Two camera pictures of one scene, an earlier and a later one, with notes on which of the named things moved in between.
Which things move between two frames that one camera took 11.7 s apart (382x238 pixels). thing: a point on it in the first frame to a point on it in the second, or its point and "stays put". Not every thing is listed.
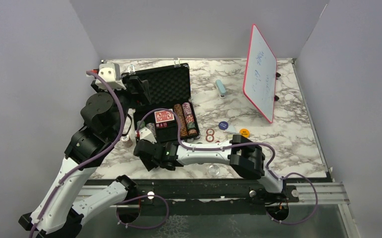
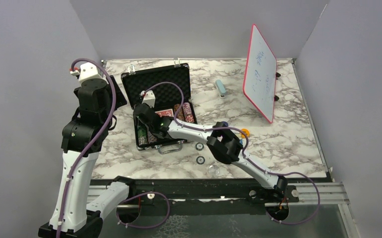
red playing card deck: [164, 116] stays put
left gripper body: [136, 99] to [120, 99]
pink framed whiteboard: [260, 77] stays put
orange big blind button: [245, 133] stays put
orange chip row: [183, 127] stays put
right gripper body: [150, 166] to [147, 106]
